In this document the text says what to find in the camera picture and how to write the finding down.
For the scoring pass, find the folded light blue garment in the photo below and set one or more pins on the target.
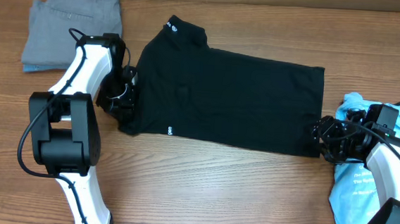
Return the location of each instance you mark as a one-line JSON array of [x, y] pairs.
[[32, 68]]

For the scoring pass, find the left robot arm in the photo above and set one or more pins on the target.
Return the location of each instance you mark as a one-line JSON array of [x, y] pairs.
[[63, 125]]

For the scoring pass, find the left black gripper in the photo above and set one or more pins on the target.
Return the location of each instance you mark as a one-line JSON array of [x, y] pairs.
[[128, 103]]

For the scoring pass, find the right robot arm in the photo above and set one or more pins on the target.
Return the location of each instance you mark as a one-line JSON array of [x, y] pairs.
[[383, 161]]

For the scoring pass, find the folded grey shorts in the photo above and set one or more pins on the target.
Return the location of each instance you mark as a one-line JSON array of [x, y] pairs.
[[49, 42]]

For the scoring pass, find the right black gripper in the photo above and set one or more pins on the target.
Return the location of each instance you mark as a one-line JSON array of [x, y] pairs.
[[325, 130]]

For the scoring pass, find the light blue t-shirt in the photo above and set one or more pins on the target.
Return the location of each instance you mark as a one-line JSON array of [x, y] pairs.
[[354, 197]]

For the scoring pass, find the black t-shirt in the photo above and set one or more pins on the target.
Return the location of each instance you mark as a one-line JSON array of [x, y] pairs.
[[187, 89]]

